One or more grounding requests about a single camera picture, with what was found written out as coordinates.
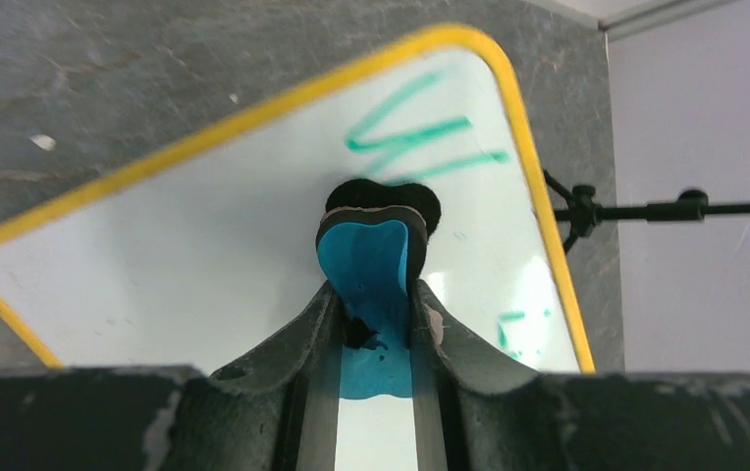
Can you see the black tripod stand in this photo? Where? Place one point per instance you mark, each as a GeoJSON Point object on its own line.
{"type": "Point", "coordinates": [583, 213]}

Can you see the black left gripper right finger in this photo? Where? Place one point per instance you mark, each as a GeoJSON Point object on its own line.
{"type": "Point", "coordinates": [463, 393]}

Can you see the blue whiteboard eraser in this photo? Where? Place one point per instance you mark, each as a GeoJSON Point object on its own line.
{"type": "Point", "coordinates": [371, 245]}

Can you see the small wood-framed whiteboard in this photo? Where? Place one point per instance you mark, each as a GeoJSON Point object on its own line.
{"type": "Point", "coordinates": [135, 288]}

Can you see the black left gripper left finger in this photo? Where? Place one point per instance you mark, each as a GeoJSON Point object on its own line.
{"type": "Point", "coordinates": [284, 414]}

